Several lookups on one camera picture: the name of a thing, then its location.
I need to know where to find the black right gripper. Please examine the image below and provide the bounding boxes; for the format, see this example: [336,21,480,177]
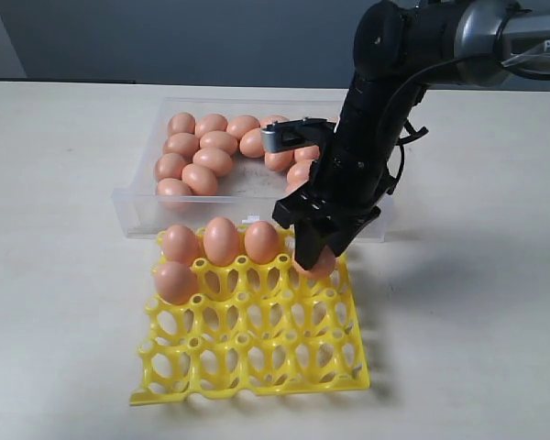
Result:
[272,77,426,270]

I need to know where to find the brown egg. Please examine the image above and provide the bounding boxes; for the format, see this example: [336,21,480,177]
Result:
[285,181,303,194]
[181,163,218,196]
[153,261,198,305]
[239,127,265,159]
[194,114,228,138]
[292,249,336,280]
[244,221,280,264]
[160,225,202,266]
[260,115,288,128]
[203,217,239,267]
[163,133,200,158]
[199,130,238,156]
[264,150,294,172]
[286,159,313,184]
[226,115,260,140]
[154,153,188,182]
[167,112,196,137]
[156,179,193,212]
[192,148,234,177]
[293,145,320,162]

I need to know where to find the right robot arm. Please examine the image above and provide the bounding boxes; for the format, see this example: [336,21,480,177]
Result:
[262,1,550,270]

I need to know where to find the clear plastic box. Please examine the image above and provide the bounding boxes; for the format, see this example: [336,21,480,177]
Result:
[112,96,393,243]

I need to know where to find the yellow plastic egg tray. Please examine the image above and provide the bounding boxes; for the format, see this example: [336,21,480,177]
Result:
[129,231,370,406]

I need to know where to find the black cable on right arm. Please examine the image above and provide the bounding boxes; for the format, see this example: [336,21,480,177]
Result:
[379,45,550,198]

